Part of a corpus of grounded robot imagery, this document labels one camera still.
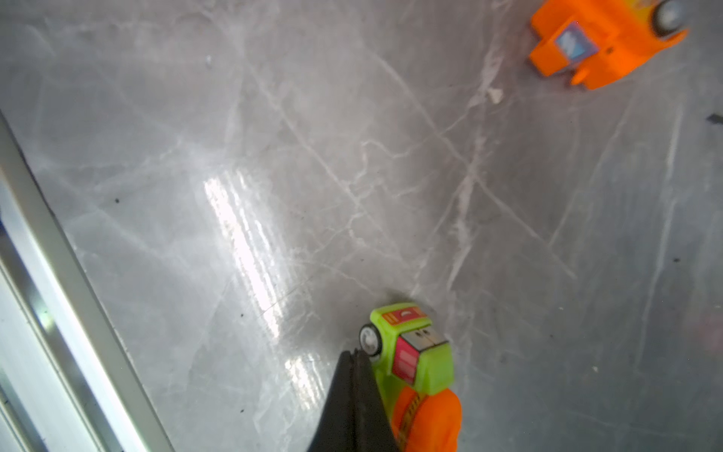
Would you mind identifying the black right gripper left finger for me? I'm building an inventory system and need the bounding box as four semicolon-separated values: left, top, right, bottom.
308;351;356;452

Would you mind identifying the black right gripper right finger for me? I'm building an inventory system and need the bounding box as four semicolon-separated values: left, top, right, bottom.
353;350;398;452

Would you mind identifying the orange green toy car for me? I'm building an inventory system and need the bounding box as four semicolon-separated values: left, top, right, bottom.
359;301;462;451

